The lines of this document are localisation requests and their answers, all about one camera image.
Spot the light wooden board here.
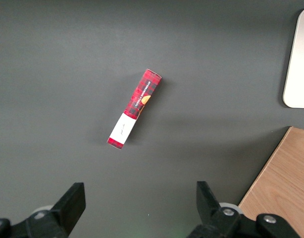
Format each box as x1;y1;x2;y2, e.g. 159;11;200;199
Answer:
238;126;304;238

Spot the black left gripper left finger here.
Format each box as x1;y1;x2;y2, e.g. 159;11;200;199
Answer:
0;182;87;238

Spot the red plaid shortbread box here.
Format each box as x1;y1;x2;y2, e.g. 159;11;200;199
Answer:
106;69;163;151

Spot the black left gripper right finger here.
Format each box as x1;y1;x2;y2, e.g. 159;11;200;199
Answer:
186;181;301;238

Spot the white tray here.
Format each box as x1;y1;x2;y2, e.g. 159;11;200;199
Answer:
282;6;304;109

